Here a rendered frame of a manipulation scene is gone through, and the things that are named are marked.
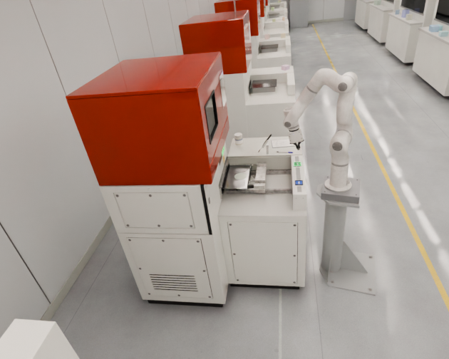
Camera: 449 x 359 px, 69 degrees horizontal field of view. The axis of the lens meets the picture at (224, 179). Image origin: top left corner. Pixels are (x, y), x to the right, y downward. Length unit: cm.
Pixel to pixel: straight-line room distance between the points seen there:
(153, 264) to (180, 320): 54
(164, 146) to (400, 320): 211
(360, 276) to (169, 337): 163
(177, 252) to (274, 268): 79
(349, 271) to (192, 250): 142
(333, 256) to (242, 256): 78
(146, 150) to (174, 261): 92
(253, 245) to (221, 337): 73
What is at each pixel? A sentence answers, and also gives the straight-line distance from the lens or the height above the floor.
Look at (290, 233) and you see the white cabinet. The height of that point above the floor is 65.
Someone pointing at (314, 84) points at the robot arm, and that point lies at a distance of 228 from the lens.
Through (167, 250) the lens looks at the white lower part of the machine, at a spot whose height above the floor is 66.
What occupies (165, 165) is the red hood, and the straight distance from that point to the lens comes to 198.
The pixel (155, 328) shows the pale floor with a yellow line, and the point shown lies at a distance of 288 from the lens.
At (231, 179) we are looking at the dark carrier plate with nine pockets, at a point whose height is 90.
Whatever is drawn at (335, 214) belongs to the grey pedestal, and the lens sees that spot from 263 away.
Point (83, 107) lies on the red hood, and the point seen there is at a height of 175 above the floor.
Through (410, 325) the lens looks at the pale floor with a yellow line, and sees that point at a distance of 292.
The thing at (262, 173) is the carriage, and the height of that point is 88.
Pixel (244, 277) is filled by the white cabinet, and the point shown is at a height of 17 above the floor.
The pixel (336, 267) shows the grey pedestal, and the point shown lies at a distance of 304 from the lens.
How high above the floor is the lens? 230
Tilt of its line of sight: 33 degrees down
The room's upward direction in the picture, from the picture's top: 8 degrees counter-clockwise
